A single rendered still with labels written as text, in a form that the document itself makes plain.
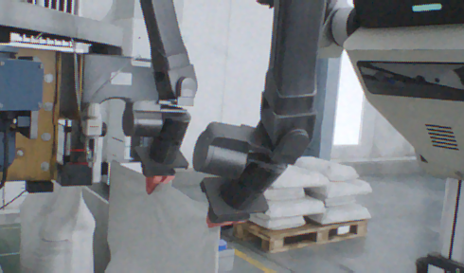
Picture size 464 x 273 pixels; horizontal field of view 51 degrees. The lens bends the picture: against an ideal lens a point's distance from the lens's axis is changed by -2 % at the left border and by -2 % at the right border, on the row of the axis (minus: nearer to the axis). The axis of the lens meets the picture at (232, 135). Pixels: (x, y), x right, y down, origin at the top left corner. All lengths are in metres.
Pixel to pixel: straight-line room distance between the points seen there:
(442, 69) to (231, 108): 5.48
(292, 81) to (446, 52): 0.39
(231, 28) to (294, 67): 5.72
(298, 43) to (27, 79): 0.55
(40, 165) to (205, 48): 4.97
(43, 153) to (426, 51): 0.87
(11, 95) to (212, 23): 5.31
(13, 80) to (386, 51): 0.69
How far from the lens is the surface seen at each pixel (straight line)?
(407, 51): 0.97
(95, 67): 1.26
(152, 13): 0.93
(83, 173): 1.27
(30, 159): 1.24
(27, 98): 0.97
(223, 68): 6.24
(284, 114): 0.63
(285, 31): 0.58
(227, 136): 0.64
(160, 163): 0.99
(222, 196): 0.75
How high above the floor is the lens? 1.29
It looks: 6 degrees down
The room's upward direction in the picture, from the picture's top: 5 degrees clockwise
